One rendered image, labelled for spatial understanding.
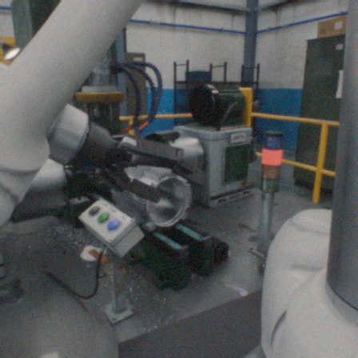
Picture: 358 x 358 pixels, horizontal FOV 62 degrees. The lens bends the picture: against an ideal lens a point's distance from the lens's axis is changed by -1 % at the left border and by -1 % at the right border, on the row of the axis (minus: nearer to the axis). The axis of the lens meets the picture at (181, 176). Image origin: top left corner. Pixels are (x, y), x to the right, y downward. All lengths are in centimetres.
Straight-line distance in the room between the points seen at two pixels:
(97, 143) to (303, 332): 37
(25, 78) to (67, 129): 19
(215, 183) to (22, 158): 119
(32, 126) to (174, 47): 679
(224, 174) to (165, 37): 573
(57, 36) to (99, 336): 66
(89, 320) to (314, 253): 61
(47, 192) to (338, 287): 92
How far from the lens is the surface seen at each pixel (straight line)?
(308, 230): 41
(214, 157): 139
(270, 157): 97
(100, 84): 119
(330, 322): 24
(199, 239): 92
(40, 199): 104
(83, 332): 82
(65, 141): 47
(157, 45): 689
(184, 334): 63
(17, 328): 89
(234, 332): 64
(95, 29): 30
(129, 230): 65
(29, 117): 30
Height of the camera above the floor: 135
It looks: 16 degrees down
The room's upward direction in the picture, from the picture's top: straight up
